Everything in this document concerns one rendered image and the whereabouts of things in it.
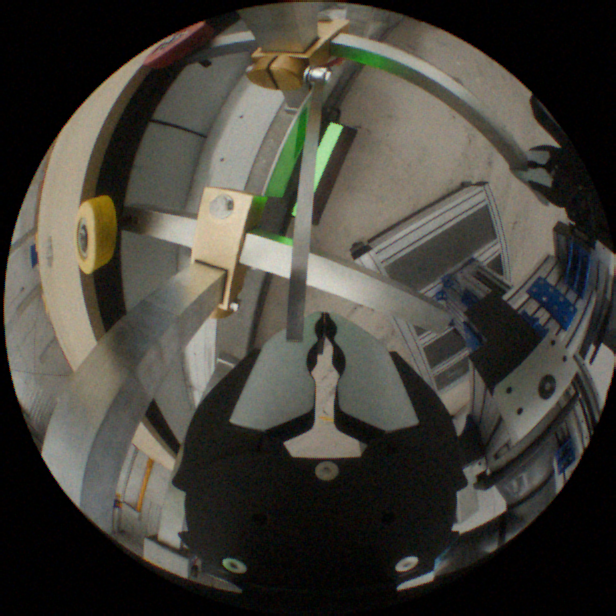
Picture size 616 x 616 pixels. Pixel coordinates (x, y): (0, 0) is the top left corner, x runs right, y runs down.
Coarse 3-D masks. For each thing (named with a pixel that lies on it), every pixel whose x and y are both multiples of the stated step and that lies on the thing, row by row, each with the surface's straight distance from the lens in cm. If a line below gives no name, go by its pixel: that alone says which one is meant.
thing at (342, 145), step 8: (344, 128) 32; (344, 136) 32; (352, 136) 32; (336, 144) 31; (344, 144) 31; (336, 152) 31; (344, 152) 31; (336, 160) 31; (328, 168) 30; (336, 168) 30; (328, 176) 30; (320, 184) 30; (328, 184) 30; (320, 192) 30; (328, 192) 30; (320, 200) 30; (312, 208) 30; (320, 208) 30; (312, 216) 30
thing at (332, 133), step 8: (328, 128) 32; (336, 128) 32; (328, 136) 32; (336, 136) 32; (320, 144) 31; (328, 144) 31; (320, 152) 31; (328, 152) 31; (320, 160) 30; (320, 168) 30
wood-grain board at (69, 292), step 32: (128, 64) 43; (96, 96) 49; (128, 96) 31; (64, 128) 87; (96, 128) 31; (64, 160) 50; (96, 160) 29; (64, 192) 40; (64, 224) 37; (64, 256) 38; (64, 288) 44; (64, 320) 60; (96, 320) 35; (64, 352) 116; (160, 448) 86
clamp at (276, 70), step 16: (320, 32) 23; (336, 32) 24; (320, 48) 21; (256, 64) 20; (272, 64) 19; (288, 64) 19; (304, 64) 20; (320, 64) 23; (256, 80) 21; (272, 80) 20; (288, 80) 20
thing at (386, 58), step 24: (216, 48) 29; (240, 48) 28; (336, 48) 24; (360, 48) 23; (384, 48) 24; (408, 72) 23; (432, 72) 24; (456, 96) 23; (480, 120) 25; (504, 144) 27
